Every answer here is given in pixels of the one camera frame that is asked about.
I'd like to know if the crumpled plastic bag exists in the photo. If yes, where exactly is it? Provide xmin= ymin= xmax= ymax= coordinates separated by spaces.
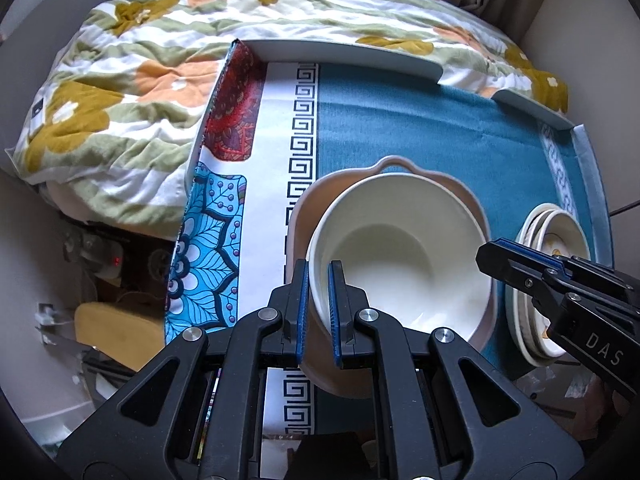
xmin=517 ymin=360 xmax=618 ymax=423

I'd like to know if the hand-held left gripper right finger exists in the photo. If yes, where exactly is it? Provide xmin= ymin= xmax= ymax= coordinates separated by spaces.
xmin=327 ymin=260 xmax=586 ymax=480

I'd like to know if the floral blanket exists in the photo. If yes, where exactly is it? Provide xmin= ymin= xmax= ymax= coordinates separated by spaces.
xmin=5 ymin=0 xmax=571 ymax=226

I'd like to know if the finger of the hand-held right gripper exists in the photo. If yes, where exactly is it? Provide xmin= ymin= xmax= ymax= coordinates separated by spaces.
xmin=550 ymin=254 xmax=640 ymax=297
xmin=475 ymin=240 xmax=568 ymax=306

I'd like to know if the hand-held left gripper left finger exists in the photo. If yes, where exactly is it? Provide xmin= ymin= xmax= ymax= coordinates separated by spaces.
xmin=56 ymin=259 xmax=311 ymax=480

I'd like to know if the cream bowl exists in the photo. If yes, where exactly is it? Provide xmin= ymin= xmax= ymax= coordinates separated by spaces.
xmin=306 ymin=172 xmax=493 ymax=357

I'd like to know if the teal patterned tablecloth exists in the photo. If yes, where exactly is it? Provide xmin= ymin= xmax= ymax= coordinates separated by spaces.
xmin=162 ymin=42 xmax=613 ymax=436

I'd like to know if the white plate with yellow inside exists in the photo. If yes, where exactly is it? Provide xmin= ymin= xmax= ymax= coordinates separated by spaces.
xmin=505 ymin=203 xmax=571 ymax=368

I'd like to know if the power strip with red light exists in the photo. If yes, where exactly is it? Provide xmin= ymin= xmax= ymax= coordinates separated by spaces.
xmin=64 ymin=230 xmax=126 ymax=282

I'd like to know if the yellow wooden stool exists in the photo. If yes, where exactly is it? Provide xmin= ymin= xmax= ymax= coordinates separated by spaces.
xmin=74 ymin=302 xmax=167 ymax=372

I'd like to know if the white wall socket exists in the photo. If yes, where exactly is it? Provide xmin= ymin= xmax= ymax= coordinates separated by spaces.
xmin=34 ymin=301 xmax=72 ymax=347

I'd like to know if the white plate with bird print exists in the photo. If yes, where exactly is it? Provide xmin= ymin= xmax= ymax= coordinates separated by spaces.
xmin=525 ymin=208 xmax=592 ymax=357

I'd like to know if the pink bowl with ear handles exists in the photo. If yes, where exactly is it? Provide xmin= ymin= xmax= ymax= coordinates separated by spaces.
xmin=289 ymin=156 xmax=498 ymax=401

